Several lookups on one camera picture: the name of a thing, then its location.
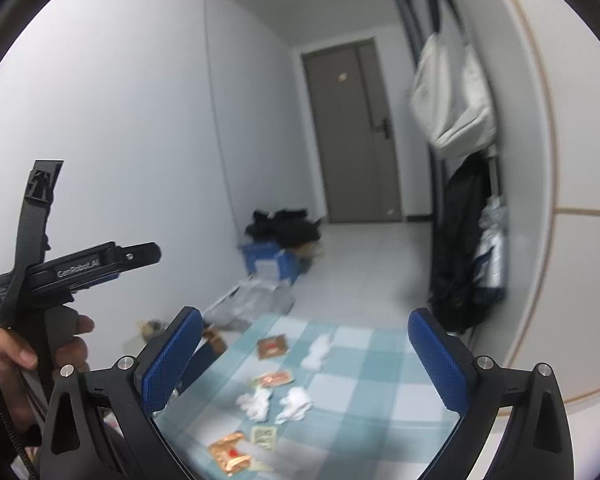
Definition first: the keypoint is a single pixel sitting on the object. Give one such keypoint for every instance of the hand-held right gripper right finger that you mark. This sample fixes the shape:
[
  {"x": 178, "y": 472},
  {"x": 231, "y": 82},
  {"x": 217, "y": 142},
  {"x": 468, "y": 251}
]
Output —
[{"x": 437, "y": 360}]

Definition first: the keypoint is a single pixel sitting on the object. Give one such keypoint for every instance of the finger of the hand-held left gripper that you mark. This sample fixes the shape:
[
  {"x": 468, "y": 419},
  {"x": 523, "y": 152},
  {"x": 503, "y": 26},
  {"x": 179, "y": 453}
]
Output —
[{"x": 140, "y": 255}]

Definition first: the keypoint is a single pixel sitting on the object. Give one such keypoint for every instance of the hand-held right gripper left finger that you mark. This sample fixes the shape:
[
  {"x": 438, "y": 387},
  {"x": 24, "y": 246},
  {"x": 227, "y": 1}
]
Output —
[{"x": 172, "y": 360}]

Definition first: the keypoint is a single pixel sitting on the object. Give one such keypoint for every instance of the brown packet with red heart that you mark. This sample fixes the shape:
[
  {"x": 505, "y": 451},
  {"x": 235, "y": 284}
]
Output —
[{"x": 272, "y": 346}]

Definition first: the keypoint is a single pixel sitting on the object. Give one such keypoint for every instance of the orange snack wrapper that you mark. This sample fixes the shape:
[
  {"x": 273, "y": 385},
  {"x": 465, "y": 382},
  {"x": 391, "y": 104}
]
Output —
[{"x": 275, "y": 379}]

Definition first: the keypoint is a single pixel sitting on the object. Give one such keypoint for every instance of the golden foil wrapper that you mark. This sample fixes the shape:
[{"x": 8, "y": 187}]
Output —
[{"x": 230, "y": 452}]

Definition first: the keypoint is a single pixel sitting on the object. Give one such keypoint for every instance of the small green packet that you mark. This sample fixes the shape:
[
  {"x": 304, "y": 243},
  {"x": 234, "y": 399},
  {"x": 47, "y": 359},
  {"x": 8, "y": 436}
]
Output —
[{"x": 264, "y": 436}]

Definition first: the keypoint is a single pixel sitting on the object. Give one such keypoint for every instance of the long white tissue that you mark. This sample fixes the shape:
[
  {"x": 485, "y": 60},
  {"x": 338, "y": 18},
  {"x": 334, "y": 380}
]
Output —
[{"x": 316, "y": 355}]

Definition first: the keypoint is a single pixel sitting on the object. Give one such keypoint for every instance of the person's left hand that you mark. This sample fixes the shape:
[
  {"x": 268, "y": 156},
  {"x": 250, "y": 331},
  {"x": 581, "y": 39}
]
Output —
[{"x": 10, "y": 350}]

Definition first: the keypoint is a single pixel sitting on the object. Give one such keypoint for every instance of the brown paper bag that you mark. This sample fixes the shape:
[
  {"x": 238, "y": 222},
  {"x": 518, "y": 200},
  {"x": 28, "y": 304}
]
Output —
[{"x": 215, "y": 342}]

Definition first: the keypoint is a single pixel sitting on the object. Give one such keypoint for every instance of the teal checked tablecloth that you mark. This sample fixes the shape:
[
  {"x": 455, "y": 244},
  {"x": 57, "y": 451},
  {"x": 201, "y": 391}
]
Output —
[{"x": 370, "y": 390}]

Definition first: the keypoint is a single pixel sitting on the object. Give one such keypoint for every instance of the grey plastic mailing bag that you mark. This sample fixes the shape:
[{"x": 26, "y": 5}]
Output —
[{"x": 252, "y": 305}]

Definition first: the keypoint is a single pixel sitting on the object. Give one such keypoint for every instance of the blue cardboard box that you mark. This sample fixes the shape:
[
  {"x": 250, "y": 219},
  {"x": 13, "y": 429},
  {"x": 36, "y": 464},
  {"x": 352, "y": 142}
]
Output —
[{"x": 260, "y": 256}]

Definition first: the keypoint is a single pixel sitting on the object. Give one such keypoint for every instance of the black backpack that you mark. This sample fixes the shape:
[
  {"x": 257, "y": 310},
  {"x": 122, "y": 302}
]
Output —
[{"x": 455, "y": 240}]

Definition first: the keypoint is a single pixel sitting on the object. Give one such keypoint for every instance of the black bag on floor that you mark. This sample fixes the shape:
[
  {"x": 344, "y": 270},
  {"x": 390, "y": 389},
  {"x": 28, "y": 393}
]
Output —
[{"x": 285, "y": 227}]

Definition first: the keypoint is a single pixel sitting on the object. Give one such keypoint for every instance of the white panel with wooden trim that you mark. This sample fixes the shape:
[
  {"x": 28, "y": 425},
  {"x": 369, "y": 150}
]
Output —
[{"x": 570, "y": 160}]

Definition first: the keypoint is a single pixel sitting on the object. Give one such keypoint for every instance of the grey-brown door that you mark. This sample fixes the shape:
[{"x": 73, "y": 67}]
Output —
[{"x": 350, "y": 135}]

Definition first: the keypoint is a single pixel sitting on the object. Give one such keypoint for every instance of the white hanging bag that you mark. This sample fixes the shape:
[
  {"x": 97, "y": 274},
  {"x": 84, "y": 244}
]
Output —
[{"x": 445, "y": 105}]

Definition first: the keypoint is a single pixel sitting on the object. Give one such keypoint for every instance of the black metal frame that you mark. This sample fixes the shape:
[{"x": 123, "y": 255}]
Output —
[{"x": 404, "y": 2}]

